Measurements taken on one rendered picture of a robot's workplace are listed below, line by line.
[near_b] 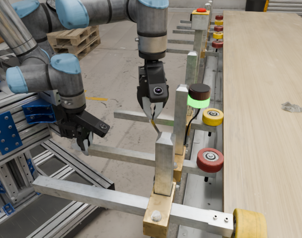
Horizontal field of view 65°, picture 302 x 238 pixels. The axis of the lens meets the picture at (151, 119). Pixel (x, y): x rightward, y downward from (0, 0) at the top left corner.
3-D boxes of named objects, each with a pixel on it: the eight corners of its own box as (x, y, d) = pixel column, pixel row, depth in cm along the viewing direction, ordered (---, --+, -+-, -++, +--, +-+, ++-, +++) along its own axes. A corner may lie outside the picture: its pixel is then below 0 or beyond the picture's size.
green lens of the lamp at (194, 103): (186, 106, 66) (187, 99, 65) (188, 96, 71) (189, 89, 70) (208, 109, 65) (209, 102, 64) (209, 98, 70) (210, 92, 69)
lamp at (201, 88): (182, 151, 76) (188, 90, 64) (184, 140, 80) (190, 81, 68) (200, 154, 75) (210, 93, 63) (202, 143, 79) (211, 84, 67)
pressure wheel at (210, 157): (192, 187, 76) (196, 161, 70) (195, 169, 83) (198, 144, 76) (218, 192, 75) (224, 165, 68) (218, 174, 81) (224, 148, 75)
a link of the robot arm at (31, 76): (18, 83, 74) (55, 79, 76) (11, 100, 65) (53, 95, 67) (10, 58, 70) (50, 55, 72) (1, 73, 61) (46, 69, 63)
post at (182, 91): (168, 199, 92) (175, 87, 65) (170, 192, 95) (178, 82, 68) (177, 201, 91) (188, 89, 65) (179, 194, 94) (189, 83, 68)
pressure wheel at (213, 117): (209, 144, 94) (213, 120, 88) (195, 133, 100) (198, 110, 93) (223, 137, 98) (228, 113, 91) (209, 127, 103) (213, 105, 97)
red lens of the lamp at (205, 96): (187, 98, 65) (188, 91, 64) (189, 89, 70) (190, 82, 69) (209, 101, 64) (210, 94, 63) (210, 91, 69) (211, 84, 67)
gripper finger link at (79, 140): (84, 144, 84) (80, 124, 79) (89, 145, 84) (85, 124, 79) (78, 153, 80) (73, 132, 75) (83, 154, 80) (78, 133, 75)
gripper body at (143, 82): (162, 83, 73) (163, 44, 67) (166, 97, 66) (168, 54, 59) (138, 84, 73) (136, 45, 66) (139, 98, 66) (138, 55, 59)
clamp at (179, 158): (164, 179, 76) (164, 168, 73) (171, 151, 87) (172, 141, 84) (181, 182, 75) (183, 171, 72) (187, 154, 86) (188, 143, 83)
